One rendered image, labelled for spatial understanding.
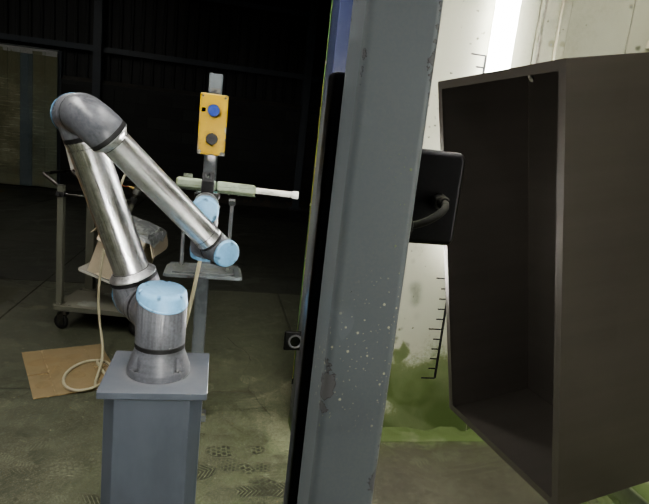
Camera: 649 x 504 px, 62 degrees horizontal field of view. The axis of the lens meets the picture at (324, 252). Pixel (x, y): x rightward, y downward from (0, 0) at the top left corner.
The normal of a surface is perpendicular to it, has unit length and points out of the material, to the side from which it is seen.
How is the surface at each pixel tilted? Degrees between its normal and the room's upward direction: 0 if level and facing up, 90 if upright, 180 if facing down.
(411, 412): 90
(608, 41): 90
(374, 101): 90
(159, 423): 90
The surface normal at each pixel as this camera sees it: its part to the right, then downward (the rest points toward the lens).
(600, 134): 0.28, 0.21
